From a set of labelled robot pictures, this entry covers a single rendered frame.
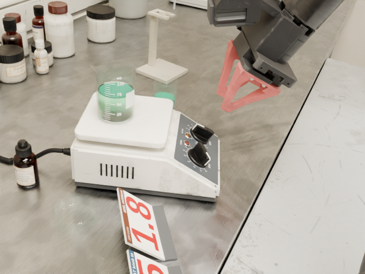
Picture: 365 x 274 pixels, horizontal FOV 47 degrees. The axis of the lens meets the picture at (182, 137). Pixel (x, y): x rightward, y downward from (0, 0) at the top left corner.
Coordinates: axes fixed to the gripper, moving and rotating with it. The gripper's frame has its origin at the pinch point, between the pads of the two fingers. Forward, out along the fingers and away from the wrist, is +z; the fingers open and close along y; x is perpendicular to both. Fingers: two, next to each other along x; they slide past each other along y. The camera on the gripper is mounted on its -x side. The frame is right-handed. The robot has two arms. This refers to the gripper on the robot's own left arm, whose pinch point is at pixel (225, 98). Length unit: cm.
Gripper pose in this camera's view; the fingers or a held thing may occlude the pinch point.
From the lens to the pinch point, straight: 60.1
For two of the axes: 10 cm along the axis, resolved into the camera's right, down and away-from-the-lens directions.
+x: 8.2, 3.6, 4.5
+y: 1.1, 6.7, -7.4
